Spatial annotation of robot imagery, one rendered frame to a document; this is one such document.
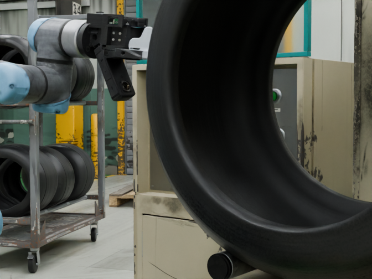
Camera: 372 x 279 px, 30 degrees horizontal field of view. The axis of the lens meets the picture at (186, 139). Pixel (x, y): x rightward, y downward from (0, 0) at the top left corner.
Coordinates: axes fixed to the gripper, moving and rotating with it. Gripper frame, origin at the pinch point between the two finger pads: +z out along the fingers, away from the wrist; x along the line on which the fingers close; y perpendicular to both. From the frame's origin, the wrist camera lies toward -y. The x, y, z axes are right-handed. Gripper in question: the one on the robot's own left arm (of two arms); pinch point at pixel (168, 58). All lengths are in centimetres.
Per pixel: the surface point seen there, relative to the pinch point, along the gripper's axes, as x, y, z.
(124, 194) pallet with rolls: 477, -165, -437
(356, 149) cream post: 28.0, -13.9, 25.5
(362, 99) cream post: 28.1, -4.4, 25.6
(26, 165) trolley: 211, -86, -288
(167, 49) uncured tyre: -12.9, 1.7, 10.2
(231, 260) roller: -7.9, -30.0, 22.8
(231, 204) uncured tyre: -11.5, -20.3, 24.1
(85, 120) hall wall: 703, -127, -737
